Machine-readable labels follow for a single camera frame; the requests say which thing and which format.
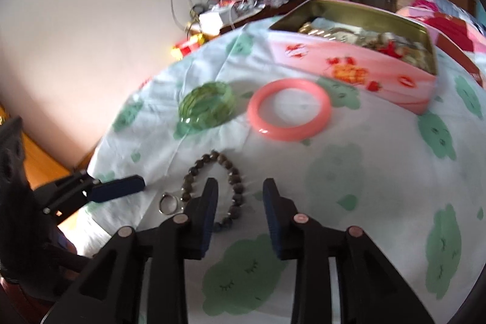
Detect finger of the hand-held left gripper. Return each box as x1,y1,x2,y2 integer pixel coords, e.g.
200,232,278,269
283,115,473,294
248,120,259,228
43,170,146,215

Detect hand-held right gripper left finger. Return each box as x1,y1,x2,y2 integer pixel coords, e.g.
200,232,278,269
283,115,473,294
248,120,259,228
40,178,220,324

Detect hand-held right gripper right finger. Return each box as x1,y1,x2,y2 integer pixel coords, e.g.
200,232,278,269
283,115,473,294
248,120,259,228
263,178,435,324

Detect silver ring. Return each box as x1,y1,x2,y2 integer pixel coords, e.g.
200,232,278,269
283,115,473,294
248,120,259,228
159,193,179,214

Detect dark bead bracelet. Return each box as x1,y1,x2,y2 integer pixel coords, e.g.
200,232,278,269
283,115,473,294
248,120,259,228
183,150,247,231

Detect green bangle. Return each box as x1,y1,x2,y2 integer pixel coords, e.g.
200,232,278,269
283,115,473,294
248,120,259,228
178,81,234,129

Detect pink bangle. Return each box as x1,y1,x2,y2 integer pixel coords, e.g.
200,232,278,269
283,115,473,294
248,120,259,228
247,78,333,142

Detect pink tin box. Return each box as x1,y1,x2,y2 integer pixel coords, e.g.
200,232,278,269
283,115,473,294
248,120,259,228
268,0,439,115

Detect red and yellow bag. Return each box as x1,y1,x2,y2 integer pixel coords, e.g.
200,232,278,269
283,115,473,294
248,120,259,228
171,33,207,59

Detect white box device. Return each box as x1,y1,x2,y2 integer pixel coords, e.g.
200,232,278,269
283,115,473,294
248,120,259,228
198,11,223,30

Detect wooden television stand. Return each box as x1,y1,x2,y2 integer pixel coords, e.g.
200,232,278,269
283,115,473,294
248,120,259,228
190,0,342,40

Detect pink patchwork quilt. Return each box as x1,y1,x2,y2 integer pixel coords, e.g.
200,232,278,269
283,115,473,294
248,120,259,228
397,0,486,87

